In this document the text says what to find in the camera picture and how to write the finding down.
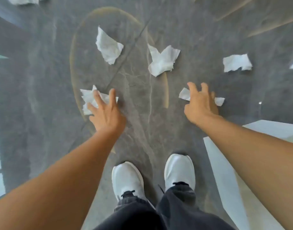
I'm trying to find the person's right hand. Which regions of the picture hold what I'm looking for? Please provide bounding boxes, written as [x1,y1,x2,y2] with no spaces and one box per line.
[184,82,220,126]

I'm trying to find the person's left hand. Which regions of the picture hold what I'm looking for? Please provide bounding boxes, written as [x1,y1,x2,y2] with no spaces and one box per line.
[87,88,127,135]

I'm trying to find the person's left forearm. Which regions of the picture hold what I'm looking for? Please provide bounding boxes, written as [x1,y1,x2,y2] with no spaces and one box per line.
[0,127,126,230]

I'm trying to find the person's right forearm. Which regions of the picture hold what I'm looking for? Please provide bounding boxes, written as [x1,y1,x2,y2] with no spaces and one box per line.
[197,114,293,225]

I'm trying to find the person's white right shoe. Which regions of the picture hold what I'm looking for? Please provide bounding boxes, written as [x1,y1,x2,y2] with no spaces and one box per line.
[164,153,196,192]

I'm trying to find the person's white shoe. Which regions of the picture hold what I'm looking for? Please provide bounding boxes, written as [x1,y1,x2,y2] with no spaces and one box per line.
[164,153,196,192]
[111,161,147,202]

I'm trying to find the white furniture block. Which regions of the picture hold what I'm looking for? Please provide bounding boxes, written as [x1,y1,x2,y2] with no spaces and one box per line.
[203,119,293,230]

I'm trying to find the person's white left shoe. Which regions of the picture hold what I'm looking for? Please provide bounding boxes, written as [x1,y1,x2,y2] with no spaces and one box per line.
[111,161,147,202]

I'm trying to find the wooden furniture legs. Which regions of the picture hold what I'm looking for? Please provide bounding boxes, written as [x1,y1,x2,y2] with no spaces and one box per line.
[194,0,293,38]

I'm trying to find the person's black trousers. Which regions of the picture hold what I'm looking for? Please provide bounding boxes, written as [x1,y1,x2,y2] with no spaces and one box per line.
[92,181,236,230]

